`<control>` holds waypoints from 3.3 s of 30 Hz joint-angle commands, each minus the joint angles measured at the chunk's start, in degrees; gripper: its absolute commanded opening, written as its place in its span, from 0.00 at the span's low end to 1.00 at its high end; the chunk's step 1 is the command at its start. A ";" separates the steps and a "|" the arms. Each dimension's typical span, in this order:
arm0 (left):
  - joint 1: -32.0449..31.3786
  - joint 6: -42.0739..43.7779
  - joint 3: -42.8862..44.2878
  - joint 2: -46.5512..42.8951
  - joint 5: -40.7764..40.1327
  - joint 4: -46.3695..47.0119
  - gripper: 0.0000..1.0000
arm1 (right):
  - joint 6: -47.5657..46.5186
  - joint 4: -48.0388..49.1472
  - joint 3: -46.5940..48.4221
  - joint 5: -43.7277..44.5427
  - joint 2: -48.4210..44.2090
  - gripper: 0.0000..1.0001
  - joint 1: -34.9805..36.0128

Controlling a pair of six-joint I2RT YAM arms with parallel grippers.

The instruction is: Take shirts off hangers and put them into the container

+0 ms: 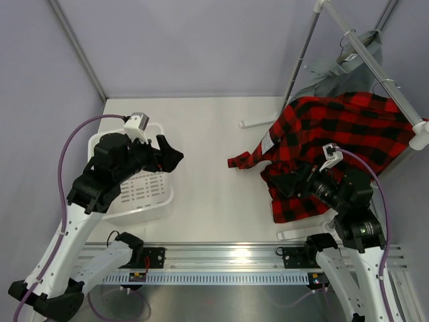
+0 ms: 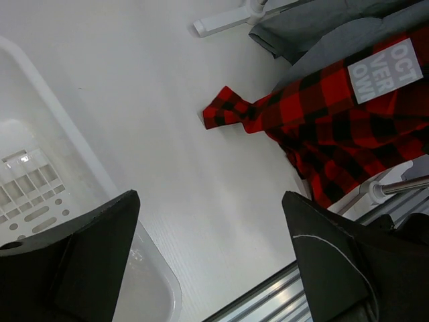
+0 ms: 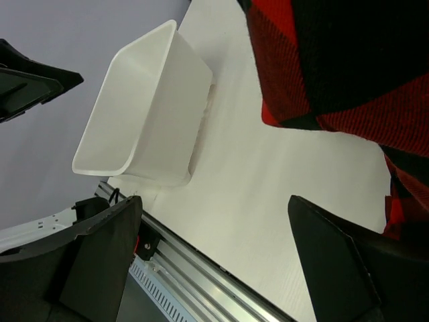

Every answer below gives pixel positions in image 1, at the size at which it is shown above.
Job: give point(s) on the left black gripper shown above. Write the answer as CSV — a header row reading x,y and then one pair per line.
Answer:
x,y
166,159

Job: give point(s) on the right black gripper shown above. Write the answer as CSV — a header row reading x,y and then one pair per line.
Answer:
x,y
308,174

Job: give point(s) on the red black plaid shirt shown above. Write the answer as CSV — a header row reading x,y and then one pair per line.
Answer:
x,y
366,124

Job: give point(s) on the hanger of plaid shirt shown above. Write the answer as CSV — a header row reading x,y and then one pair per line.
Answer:
x,y
387,84

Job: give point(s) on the hanger of grey shirt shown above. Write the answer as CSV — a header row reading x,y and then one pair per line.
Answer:
x,y
348,53

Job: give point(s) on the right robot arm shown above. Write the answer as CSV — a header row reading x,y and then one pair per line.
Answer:
x,y
366,295

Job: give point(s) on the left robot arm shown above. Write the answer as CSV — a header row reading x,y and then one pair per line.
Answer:
x,y
53,289

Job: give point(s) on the white plastic basket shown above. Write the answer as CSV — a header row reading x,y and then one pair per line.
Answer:
x,y
144,196

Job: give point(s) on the metal clothes rack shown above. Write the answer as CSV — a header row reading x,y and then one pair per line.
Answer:
x,y
420,127

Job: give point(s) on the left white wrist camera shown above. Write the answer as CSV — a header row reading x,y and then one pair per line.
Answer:
x,y
135,127

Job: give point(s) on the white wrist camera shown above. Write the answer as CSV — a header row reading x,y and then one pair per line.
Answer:
x,y
332,156
135,127

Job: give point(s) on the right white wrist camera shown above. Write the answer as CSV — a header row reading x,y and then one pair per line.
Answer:
x,y
332,156

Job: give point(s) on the white slotted cable duct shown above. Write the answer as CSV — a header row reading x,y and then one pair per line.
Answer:
x,y
207,278

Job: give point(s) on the aluminium mounting rail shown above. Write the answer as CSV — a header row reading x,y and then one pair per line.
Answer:
x,y
228,257

